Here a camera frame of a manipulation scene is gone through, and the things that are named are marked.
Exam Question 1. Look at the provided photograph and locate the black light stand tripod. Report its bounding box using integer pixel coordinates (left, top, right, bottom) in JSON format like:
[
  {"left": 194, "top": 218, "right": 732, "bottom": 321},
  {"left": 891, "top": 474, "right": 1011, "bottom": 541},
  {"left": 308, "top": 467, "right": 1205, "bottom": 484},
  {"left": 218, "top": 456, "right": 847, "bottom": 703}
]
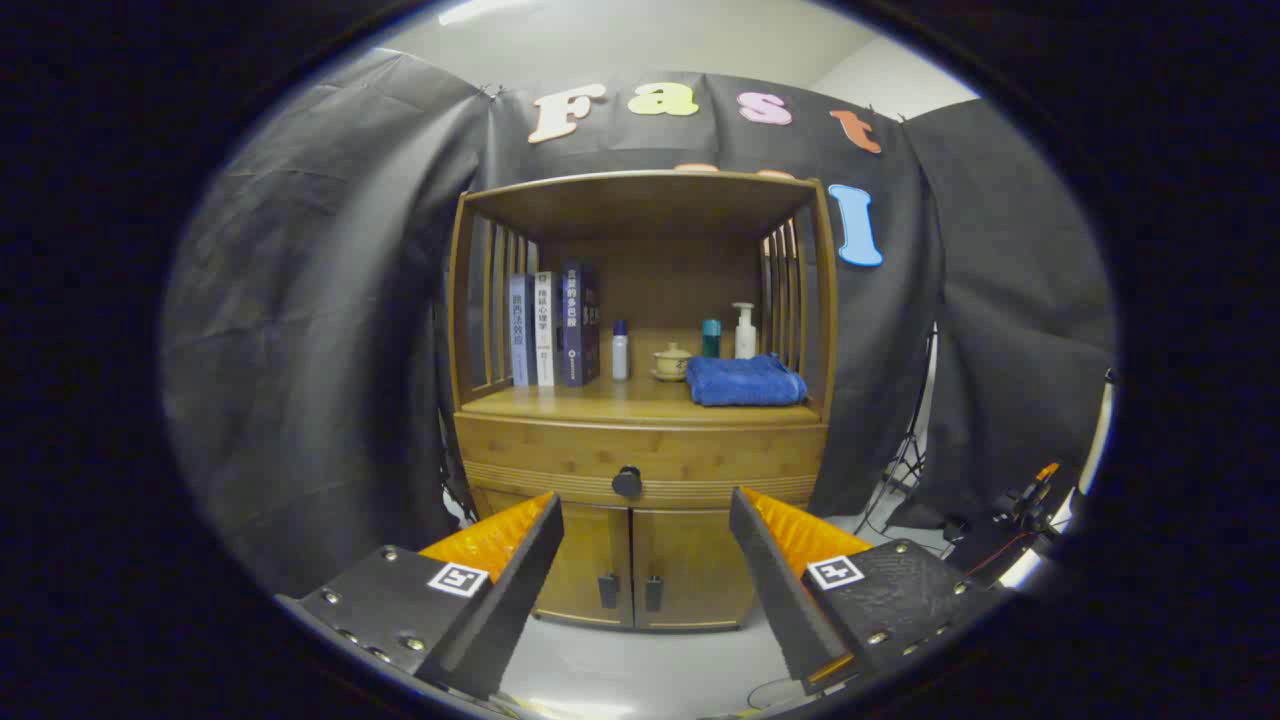
[{"left": 855, "top": 325, "right": 939, "bottom": 536}]

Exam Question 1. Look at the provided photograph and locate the wooden cabinet door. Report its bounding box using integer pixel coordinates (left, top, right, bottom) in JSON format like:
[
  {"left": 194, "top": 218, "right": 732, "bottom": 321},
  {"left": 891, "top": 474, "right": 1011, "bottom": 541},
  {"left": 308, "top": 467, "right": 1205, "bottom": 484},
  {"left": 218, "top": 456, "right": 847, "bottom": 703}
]
[
  {"left": 632, "top": 505, "right": 758, "bottom": 631},
  {"left": 475, "top": 488, "right": 633, "bottom": 629}
]

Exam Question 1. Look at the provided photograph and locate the dark blue book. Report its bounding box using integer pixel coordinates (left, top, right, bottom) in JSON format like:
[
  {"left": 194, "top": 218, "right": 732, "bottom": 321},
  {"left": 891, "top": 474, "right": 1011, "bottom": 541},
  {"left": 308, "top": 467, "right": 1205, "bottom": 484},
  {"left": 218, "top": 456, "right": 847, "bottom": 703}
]
[{"left": 556, "top": 262, "right": 602, "bottom": 388}]

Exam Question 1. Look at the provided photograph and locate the blue folded towel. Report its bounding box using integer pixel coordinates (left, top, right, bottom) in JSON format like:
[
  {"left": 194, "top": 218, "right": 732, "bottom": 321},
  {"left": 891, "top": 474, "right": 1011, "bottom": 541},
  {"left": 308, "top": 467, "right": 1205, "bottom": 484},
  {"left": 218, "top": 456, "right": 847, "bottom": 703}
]
[{"left": 686, "top": 353, "right": 809, "bottom": 408}]

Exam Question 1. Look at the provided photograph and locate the wooden cabinet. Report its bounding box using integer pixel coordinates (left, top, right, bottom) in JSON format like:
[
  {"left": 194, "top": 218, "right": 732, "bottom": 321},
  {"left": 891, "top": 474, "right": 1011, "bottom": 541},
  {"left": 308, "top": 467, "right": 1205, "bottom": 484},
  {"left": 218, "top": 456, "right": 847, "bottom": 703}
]
[{"left": 445, "top": 170, "right": 839, "bottom": 633}]

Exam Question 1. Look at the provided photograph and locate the light blue book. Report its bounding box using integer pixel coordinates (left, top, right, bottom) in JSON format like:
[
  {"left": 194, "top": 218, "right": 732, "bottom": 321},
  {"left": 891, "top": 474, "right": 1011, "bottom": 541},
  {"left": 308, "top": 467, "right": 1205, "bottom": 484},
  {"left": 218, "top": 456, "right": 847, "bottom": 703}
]
[{"left": 509, "top": 273, "right": 532, "bottom": 388}]

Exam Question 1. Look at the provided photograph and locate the white book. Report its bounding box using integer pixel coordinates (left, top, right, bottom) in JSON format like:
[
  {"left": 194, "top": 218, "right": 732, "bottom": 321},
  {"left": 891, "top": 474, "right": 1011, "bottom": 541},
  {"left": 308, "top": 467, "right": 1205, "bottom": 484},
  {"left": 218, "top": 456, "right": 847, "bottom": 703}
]
[{"left": 530, "top": 271, "right": 558, "bottom": 388}]

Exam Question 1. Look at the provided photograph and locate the wooden countertop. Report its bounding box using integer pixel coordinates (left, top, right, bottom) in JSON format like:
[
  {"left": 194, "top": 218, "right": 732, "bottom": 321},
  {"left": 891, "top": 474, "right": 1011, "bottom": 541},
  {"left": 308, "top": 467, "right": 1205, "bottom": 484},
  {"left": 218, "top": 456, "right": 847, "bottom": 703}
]
[{"left": 462, "top": 375, "right": 823, "bottom": 426}]

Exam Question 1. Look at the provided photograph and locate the black equipment with orange part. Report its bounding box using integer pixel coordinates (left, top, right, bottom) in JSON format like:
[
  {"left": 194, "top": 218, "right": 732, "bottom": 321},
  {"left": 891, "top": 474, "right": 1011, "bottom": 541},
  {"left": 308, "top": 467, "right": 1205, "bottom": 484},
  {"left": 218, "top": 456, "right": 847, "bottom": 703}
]
[{"left": 945, "top": 460, "right": 1081, "bottom": 591}]

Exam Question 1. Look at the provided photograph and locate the wooden drawer with black knob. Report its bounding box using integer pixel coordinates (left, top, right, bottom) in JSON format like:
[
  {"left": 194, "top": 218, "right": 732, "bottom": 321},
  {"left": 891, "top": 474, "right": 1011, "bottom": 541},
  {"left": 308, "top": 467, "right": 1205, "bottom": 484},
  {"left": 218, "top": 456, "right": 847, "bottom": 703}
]
[{"left": 455, "top": 412, "right": 829, "bottom": 506}]

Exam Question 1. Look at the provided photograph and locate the grey floor cable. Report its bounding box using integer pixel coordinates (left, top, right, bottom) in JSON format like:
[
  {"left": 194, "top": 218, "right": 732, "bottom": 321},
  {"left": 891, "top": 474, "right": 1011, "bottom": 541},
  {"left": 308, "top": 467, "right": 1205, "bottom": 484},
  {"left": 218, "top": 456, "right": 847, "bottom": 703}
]
[{"left": 745, "top": 678, "right": 831, "bottom": 713}]

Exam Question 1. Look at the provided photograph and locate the white device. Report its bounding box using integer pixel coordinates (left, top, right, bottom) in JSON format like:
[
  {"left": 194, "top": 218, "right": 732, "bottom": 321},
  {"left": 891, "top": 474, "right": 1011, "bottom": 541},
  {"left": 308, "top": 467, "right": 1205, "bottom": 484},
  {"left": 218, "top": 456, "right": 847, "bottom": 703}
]
[{"left": 1000, "top": 375, "right": 1116, "bottom": 591}]

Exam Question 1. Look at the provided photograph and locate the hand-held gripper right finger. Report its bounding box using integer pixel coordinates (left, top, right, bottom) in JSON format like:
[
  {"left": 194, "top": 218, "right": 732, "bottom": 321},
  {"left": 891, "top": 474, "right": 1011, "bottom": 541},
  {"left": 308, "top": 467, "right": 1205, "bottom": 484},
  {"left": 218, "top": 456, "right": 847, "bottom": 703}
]
[{"left": 728, "top": 486, "right": 1011, "bottom": 696}]

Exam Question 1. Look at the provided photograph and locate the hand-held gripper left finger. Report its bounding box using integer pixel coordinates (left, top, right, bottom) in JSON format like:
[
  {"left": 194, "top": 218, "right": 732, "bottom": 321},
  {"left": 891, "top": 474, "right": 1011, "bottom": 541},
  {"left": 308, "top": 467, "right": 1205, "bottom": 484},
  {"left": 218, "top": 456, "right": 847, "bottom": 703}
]
[{"left": 275, "top": 490, "right": 566, "bottom": 701}]

